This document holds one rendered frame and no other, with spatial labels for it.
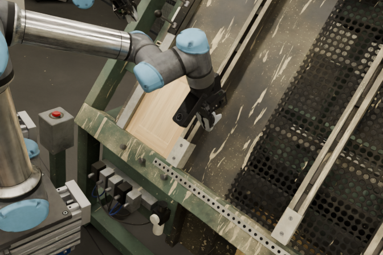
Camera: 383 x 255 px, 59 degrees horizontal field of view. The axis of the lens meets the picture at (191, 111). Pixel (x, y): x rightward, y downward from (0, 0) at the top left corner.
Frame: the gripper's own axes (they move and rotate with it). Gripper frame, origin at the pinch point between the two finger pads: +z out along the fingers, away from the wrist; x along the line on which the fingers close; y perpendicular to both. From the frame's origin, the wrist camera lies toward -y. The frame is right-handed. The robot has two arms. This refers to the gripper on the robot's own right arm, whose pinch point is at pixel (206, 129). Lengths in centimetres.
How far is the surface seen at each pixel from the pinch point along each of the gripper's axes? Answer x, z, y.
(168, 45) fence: 64, 17, 29
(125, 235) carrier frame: 49, 106, -43
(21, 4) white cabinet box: 423, 120, 22
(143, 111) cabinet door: 56, 37, 1
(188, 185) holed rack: 13.2, 44.3, -7.3
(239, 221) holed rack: -12.3, 46.4, -3.1
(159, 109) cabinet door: 50, 35, 7
